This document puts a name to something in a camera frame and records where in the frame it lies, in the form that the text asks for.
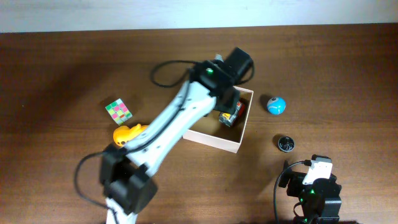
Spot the red toy fire truck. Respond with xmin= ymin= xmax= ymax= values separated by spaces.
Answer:
xmin=218 ymin=99 xmax=247 ymax=128

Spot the beige cardboard box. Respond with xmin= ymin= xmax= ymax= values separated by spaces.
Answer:
xmin=183 ymin=86 xmax=254 ymax=153

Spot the colourful puzzle cube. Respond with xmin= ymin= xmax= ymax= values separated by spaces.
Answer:
xmin=105 ymin=98 xmax=133 ymax=126

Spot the yellow toy dog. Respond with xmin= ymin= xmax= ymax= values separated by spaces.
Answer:
xmin=113 ymin=124 xmax=148 ymax=147

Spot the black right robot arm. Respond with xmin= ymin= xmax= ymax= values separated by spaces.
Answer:
xmin=278 ymin=170 xmax=342 ymax=224

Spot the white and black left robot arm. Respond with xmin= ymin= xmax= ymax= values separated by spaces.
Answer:
xmin=99 ymin=48 xmax=254 ymax=223

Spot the black round cap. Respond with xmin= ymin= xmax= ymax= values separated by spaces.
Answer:
xmin=277 ymin=136 xmax=295 ymax=153

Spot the blue and white ball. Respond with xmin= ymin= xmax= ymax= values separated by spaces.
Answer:
xmin=267 ymin=97 xmax=286 ymax=115

